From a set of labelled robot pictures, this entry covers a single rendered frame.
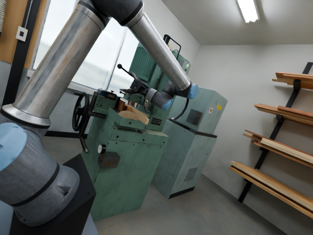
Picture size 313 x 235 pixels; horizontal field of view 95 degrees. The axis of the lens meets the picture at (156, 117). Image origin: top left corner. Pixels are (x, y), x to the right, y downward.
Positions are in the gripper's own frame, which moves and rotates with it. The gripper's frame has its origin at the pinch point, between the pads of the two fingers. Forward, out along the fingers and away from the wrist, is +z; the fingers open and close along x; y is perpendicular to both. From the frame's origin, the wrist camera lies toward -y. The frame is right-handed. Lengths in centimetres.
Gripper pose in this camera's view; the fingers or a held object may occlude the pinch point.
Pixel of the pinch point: (125, 80)
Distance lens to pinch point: 107.6
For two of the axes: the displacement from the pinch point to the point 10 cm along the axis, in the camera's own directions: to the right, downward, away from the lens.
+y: -1.0, -0.9, -9.9
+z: -8.5, -5.1, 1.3
